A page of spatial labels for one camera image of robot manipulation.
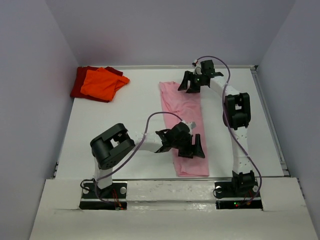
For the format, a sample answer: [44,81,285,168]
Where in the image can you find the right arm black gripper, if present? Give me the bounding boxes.
[178,70,205,93]

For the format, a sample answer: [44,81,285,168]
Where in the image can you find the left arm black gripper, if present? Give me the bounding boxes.
[171,133,204,158]

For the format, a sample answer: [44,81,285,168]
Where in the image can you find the pink t shirt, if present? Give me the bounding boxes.
[159,81,210,177]

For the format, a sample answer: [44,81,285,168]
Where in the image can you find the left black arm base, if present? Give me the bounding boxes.
[79,179,128,211]

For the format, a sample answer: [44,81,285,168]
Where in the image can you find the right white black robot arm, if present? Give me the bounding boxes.
[178,56,262,200]

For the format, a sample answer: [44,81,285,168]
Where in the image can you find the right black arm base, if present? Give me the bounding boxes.
[212,181,263,210]

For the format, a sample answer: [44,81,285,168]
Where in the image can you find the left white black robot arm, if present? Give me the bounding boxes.
[90,121,205,199]

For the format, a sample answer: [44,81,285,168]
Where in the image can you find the orange folded t shirt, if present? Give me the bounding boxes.
[80,67,130,102]

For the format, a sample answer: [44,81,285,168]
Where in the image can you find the dark red folded t shirt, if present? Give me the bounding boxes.
[70,66,124,103]

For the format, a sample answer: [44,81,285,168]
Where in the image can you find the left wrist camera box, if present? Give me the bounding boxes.
[182,120,197,131]

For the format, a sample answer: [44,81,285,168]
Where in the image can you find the aluminium table edge rail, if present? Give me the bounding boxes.
[250,65,291,177]

